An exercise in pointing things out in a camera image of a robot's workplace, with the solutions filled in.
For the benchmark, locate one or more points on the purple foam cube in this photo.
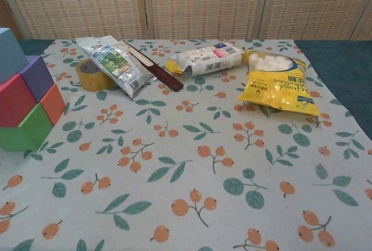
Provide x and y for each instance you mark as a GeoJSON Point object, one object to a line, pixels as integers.
{"type": "Point", "coordinates": [36, 75]}

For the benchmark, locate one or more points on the green foam cube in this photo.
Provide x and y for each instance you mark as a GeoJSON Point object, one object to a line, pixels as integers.
{"type": "Point", "coordinates": [20, 134]}

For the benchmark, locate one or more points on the pink red foam cube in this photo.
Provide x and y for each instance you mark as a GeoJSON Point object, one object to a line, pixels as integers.
{"type": "Point", "coordinates": [16, 103]}

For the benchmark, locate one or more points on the light blue foam cube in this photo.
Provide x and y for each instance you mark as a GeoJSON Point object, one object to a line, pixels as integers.
{"type": "Point", "coordinates": [10, 53]}

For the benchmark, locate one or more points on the dark red folded fan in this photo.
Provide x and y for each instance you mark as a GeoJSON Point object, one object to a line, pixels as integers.
{"type": "Point", "coordinates": [162, 75]}

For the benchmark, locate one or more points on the white biscuit pack yellow end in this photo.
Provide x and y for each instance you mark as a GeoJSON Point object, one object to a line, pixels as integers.
{"type": "Point", "coordinates": [209, 60]}

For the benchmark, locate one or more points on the fruit and leaf print tablecloth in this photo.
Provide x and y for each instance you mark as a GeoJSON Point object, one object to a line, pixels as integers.
{"type": "Point", "coordinates": [186, 175]}

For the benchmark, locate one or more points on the silver snack bag green picture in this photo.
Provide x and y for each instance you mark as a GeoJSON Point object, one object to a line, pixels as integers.
{"type": "Point", "coordinates": [116, 62]}

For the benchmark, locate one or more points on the yellow marshmallow bag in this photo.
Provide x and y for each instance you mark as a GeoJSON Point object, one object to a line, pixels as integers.
{"type": "Point", "coordinates": [276, 88]}

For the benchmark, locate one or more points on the yellowish clear tape roll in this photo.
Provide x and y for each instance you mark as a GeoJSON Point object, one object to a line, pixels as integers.
{"type": "Point", "coordinates": [91, 82]}

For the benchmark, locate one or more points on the woven folding screen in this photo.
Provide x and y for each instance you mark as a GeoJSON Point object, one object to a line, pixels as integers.
{"type": "Point", "coordinates": [203, 4]}

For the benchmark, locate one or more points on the orange foam cube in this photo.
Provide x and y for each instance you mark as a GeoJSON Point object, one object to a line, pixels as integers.
{"type": "Point", "coordinates": [52, 104]}

